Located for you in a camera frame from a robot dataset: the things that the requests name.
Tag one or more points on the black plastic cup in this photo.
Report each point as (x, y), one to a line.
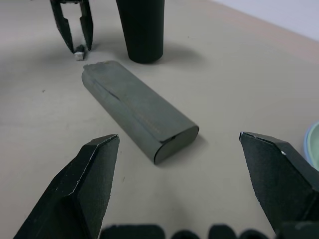
(142, 30)

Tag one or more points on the white marker with black cap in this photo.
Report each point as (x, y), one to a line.
(79, 56)

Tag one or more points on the light green plate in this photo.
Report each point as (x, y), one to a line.
(315, 147)

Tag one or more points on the light blue plate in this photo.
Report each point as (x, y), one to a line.
(305, 144)

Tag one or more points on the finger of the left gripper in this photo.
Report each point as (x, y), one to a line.
(63, 32)
(87, 30)

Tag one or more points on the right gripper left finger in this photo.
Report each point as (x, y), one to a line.
(74, 199)

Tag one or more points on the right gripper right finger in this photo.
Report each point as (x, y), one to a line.
(279, 179)

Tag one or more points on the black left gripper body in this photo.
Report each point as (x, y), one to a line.
(71, 1)

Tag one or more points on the grey glasses case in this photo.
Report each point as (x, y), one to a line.
(139, 112)

